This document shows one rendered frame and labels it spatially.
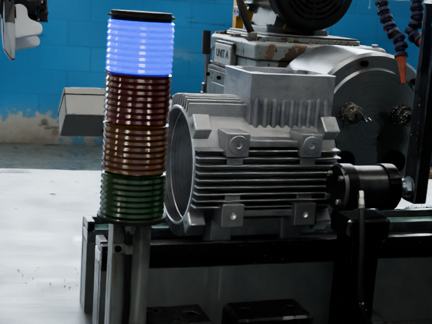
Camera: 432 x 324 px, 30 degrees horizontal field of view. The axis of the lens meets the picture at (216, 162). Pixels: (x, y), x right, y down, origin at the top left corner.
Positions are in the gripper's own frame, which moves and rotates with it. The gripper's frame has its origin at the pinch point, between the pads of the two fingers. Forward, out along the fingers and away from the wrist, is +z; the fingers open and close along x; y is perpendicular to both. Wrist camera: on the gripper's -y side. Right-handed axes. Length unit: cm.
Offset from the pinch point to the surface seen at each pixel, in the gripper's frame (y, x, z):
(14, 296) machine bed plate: -0.1, 3.9, 38.6
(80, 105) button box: 10.1, -3.5, 11.4
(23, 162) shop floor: 49, 419, -182
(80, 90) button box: 10.4, -3.5, 8.7
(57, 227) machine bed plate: 10.6, 30.3, 18.1
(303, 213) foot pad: 34, -22, 37
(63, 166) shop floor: 76, 409, -174
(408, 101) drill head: 67, -5, 10
